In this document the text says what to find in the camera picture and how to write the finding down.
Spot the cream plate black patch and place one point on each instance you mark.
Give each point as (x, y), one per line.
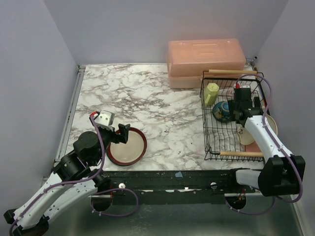
(244, 135)

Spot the yellow-green ceramic mug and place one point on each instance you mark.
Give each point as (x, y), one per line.
(210, 94)

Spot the dark bowl cream inside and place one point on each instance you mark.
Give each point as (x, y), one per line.
(220, 112)

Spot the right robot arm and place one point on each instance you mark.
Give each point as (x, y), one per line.
(283, 171)

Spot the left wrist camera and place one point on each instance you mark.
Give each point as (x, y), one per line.
(103, 119)

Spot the red rimmed cream plate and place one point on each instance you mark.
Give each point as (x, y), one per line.
(131, 152)

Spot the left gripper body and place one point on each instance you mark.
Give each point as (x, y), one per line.
(118, 137)

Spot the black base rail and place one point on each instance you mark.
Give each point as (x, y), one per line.
(169, 188)

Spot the pink and cream plate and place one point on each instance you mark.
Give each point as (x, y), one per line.
(258, 128)

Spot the translucent pink storage box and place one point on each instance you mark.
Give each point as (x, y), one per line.
(187, 59)

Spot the black wire dish rack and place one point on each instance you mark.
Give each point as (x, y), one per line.
(221, 139)

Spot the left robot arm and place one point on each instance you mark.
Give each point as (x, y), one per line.
(71, 180)

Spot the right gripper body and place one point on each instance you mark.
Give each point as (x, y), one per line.
(236, 108)

